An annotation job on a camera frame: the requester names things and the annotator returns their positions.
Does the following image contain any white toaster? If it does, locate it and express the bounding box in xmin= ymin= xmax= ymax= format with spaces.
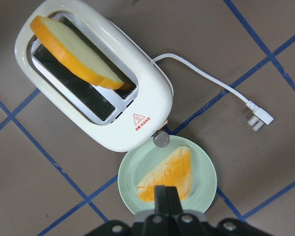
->
xmin=15 ymin=0 xmax=174 ymax=152

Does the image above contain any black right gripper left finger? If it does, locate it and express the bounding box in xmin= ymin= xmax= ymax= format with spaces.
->
xmin=154 ymin=185 xmax=168 ymax=214

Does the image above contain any bread slice in toaster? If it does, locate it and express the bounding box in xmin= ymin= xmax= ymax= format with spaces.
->
xmin=30 ymin=16 xmax=134 ymax=90

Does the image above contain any triangular toast on plate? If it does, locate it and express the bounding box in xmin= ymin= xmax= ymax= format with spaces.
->
xmin=137 ymin=146 xmax=193 ymax=202

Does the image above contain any light green plate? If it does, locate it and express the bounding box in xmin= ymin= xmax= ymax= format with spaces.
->
xmin=118 ymin=135 xmax=217 ymax=214

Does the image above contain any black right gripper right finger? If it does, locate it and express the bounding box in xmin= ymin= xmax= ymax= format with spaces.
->
xmin=165 ymin=186 xmax=183 ymax=216

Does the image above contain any white power cord with plug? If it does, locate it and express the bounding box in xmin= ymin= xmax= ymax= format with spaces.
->
xmin=151 ymin=53 xmax=274 ymax=131

